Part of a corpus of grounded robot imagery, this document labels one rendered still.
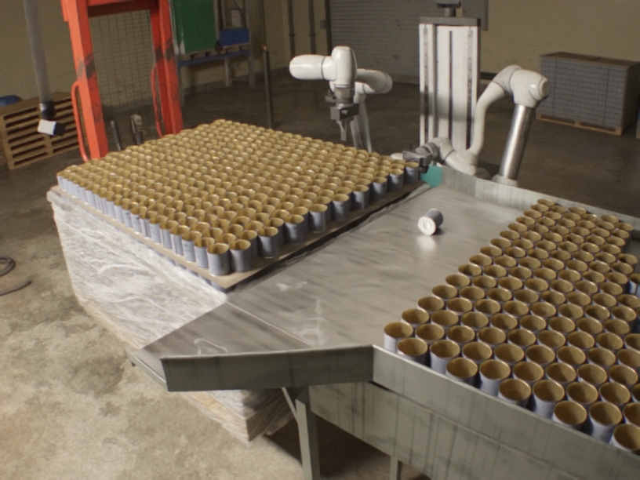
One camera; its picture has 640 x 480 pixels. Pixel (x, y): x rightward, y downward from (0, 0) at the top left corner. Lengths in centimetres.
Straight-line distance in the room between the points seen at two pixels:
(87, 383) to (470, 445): 243
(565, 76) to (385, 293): 734
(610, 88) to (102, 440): 776
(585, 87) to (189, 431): 740
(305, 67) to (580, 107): 676
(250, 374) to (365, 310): 41
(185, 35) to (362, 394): 977
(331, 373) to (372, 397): 15
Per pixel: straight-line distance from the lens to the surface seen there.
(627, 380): 129
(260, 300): 156
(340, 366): 122
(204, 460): 258
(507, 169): 273
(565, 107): 872
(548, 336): 133
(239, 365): 122
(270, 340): 139
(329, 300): 153
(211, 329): 146
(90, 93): 294
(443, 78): 305
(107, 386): 315
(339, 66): 220
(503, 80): 280
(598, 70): 850
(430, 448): 132
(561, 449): 109
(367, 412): 139
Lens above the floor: 189
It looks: 26 degrees down
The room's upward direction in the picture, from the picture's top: 4 degrees counter-clockwise
